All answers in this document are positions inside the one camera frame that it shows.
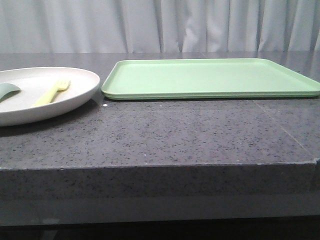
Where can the white round plate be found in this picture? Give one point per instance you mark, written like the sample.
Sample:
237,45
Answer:
34,82

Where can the pale green plastic spoon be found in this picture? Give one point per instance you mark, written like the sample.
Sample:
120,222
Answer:
7,90

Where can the yellow plastic fork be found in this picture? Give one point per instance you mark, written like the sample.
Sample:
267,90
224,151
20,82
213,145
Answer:
48,96

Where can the light green serving tray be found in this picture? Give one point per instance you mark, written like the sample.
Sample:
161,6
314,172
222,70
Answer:
205,79

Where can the white pleated curtain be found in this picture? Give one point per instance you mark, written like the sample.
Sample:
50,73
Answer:
158,26

